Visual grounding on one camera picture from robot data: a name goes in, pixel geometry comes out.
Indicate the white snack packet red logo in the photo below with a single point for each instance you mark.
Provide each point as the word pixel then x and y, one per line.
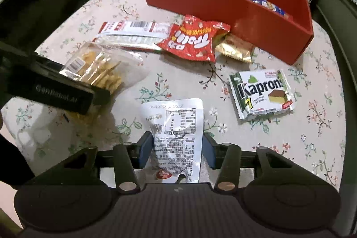
pixel 175 126

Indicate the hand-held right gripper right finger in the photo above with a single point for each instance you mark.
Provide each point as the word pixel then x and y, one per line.
pixel 209 153

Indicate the gold snack packet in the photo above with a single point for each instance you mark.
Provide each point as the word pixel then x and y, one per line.
pixel 237 49

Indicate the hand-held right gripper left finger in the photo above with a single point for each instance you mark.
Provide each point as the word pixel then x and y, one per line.
pixel 146 148

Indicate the long red and white packet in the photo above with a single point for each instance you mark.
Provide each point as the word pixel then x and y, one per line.
pixel 128 31

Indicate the blue snack packet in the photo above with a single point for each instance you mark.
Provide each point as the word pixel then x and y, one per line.
pixel 267 5

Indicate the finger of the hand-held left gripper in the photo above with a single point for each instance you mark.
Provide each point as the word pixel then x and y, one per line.
pixel 101 97

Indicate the clear yellow noodle snack packet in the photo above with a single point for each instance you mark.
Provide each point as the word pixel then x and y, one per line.
pixel 108 70

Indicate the red cardboard box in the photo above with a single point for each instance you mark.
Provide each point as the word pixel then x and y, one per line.
pixel 223 6

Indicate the green and white wafer packet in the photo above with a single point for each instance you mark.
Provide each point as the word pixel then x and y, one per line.
pixel 259 93

